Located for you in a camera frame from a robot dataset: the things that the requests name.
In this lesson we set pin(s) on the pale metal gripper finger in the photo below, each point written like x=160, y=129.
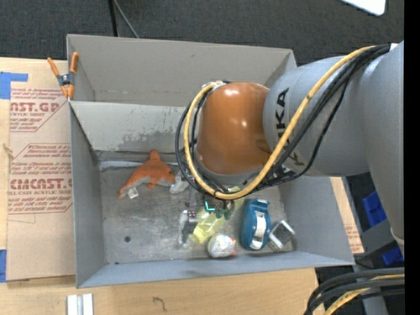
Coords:
x=192, y=222
x=182, y=228

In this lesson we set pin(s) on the yellow-green clear plastic bottle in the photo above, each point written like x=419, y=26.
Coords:
x=206, y=228

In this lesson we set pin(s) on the white and red ball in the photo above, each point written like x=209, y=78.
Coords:
x=221, y=246

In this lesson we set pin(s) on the grey metal bin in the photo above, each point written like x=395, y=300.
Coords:
x=138, y=228

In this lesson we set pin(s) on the orange toy dolphin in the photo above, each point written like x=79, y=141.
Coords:
x=152, y=172

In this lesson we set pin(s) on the blue tape dispenser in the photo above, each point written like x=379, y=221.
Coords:
x=251, y=222

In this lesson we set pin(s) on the silver and white metal box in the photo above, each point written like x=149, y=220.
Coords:
x=281, y=235

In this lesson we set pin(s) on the brown cardboard board red print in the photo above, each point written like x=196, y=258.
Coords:
x=39, y=208

